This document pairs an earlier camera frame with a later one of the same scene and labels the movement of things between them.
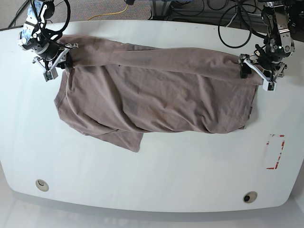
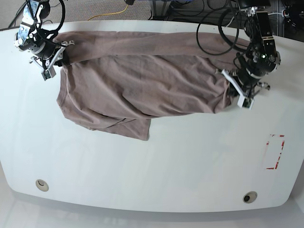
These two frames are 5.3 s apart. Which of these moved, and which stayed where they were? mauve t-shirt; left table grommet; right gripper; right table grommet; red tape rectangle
Moved: mauve t-shirt; right gripper
Stayed: left table grommet; red tape rectangle; right table grommet
